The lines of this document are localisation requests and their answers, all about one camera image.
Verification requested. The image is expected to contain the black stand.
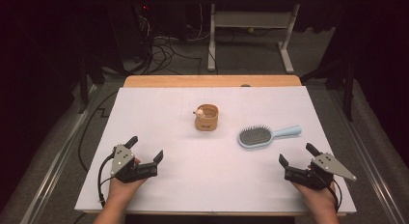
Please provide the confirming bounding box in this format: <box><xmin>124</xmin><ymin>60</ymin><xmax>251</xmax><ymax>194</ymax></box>
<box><xmin>300</xmin><ymin>56</ymin><xmax>356</xmax><ymax>123</ymax></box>
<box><xmin>78</xmin><ymin>53</ymin><xmax>107</xmax><ymax>115</ymax></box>

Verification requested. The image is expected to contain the tangle of floor cables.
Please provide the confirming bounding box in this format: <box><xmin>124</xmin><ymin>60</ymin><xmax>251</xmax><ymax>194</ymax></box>
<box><xmin>134</xmin><ymin>5</ymin><xmax>211</xmax><ymax>76</ymax></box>

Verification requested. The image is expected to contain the white metal desk frame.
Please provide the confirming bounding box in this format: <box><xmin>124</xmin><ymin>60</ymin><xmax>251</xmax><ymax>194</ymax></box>
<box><xmin>206</xmin><ymin>3</ymin><xmax>302</xmax><ymax>74</ymax></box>

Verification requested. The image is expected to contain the black floor cable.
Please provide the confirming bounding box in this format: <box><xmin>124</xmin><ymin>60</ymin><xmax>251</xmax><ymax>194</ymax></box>
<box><xmin>77</xmin><ymin>90</ymin><xmax>120</xmax><ymax>174</ymax></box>

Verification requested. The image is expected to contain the person's left hand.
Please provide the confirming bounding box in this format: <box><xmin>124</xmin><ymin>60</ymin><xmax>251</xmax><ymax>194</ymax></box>
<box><xmin>107</xmin><ymin>157</ymin><xmax>148</xmax><ymax>203</ymax></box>

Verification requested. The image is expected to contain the person's right hand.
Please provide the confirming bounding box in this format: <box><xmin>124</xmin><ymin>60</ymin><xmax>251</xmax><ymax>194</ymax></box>
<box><xmin>290</xmin><ymin>165</ymin><xmax>339</xmax><ymax>212</ymax></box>

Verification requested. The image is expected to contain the wooden cup with animal figure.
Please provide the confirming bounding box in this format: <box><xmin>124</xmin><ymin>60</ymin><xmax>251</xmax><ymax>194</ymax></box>
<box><xmin>192</xmin><ymin>103</ymin><xmax>220</xmax><ymax>132</ymax></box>

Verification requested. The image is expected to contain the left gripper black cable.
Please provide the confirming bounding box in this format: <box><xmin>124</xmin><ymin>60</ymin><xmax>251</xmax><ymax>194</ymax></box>
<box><xmin>96</xmin><ymin>153</ymin><xmax>117</xmax><ymax>209</ymax></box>

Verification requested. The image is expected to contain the metal floor rail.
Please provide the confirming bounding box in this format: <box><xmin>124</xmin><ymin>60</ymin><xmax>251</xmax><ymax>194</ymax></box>
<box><xmin>327</xmin><ymin>88</ymin><xmax>407</xmax><ymax>224</ymax></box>
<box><xmin>18</xmin><ymin>83</ymin><xmax>97</xmax><ymax>224</ymax></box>

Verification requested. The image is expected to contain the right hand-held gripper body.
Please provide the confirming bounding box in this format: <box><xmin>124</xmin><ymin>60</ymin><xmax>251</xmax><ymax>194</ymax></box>
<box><xmin>284</xmin><ymin>152</ymin><xmax>357</xmax><ymax>190</ymax></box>

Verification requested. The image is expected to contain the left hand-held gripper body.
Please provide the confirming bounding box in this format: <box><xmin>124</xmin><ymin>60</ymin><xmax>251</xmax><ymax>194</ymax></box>
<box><xmin>110</xmin><ymin>144</ymin><xmax>159</xmax><ymax>183</ymax></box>

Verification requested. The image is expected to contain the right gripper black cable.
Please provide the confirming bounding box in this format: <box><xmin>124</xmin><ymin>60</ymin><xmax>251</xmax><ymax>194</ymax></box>
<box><xmin>316</xmin><ymin>172</ymin><xmax>343</xmax><ymax>212</ymax></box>

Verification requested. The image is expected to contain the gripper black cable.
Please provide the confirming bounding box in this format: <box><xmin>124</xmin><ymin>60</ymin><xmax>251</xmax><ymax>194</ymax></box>
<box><xmin>96</xmin><ymin>153</ymin><xmax>117</xmax><ymax>209</ymax></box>
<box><xmin>316</xmin><ymin>172</ymin><xmax>343</xmax><ymax>212</ymax></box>

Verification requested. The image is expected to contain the black computer tower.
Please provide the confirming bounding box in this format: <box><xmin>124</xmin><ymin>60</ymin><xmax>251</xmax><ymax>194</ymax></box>
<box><xmin>107</xmin><ymin>1</ymin><xmax>152</xmax><ymax>64</ymax></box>

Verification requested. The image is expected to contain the wooden table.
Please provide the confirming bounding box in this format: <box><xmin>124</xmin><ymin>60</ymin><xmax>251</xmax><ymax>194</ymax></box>
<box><xmin>81</xmin><ymin>74</ymin><xmax>348</xmax><ymax>218</ymax></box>

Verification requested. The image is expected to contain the light blue hairbrush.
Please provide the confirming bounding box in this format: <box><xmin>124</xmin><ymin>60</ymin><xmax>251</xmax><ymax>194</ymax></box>
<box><xmin>237</xmin><ymin>125</ymin><xmax>303</xmax><ymax>150</ymax></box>

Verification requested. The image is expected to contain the white board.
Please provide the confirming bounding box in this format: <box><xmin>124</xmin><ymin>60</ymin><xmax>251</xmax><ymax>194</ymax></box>
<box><xmin>74</xmin><ymin>86</ymin><xmax>357</xmax><ymax>214</ymax></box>

